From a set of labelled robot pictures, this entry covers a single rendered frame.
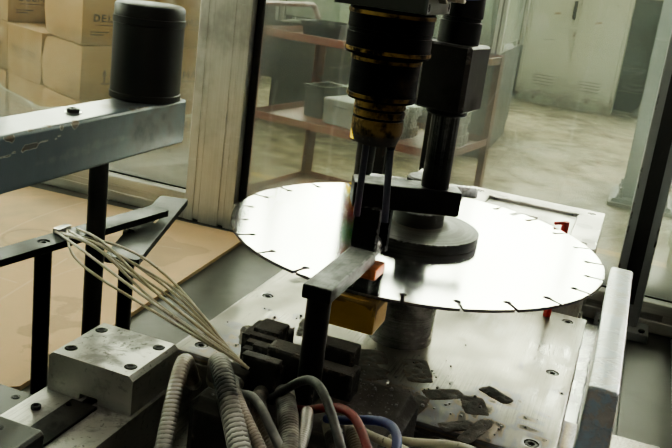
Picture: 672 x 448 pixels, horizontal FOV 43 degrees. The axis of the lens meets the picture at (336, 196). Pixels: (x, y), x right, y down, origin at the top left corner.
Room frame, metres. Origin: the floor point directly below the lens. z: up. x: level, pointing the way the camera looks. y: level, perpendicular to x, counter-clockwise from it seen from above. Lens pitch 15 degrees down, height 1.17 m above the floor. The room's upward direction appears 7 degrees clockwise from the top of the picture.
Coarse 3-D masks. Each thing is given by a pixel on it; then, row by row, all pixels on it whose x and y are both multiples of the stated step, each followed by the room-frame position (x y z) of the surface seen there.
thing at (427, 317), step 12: (396, 312) 0.70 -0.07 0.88; (408, 312) 0.69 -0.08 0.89; (420, 312) 0.70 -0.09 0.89; (432, 312) 0.71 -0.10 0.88; (384, 324) 0.70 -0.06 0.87; (396, 324) 0.70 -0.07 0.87; (408, 324) 0.69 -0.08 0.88; (420, 324) 0.70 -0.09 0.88; (432, 324) 0.71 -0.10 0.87; (372, 336) 0.71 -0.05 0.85; (384, 336) 0.70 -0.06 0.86; (396, 336) 0.70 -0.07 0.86; (408, 336) 0.70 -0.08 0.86; (420, 336) 0.70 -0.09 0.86; (396, 348) 0.69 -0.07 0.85; (408, 348) 0.70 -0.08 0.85; (420, 348) 0.70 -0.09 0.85
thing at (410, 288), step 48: (288, 192) 0.81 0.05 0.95; (336, 192) 0.83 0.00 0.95; (240, 240) 0.65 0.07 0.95; (288, 240) 0.66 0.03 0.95; (336, 240) 0.68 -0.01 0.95; (480, 240) 0.73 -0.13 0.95; (528, 240) 0.75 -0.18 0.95; (576, 240) 0.77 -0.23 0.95; (384, 288) 0.58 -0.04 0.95; (432, 288) 0.59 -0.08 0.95; (480, 288) 0.61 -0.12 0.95; (528, 288) 0.62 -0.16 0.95; (576, 288) 0.64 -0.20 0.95
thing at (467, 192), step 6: (372, 174) 0.72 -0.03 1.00; (378, 174) 0.73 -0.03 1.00; (414, 174) 0.73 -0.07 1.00; (420, 174) 0.73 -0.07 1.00; (414, 180) 0.71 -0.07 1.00; (420, 180) 0.71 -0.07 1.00; (462, 186) 0.72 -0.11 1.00; (462, 192) 0.72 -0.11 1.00; (468, 192) 0.72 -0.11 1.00; (474, 192) 0.72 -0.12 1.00; (474, 198) 0.72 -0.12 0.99
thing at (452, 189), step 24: (432, 120) 0.64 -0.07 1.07; (456, 120) 0.64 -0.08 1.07; (432, 144) 0.64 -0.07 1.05; (432, 168) 0.64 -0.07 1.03; (408, 192) 0.63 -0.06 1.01; (432, 192) 0.63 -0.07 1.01; (456, 192) 0.64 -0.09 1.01; (360, 216) 0.64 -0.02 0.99; (456, 216) 0.64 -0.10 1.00; (360, 240) 0.63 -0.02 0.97; (384, 240) 0.65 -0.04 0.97
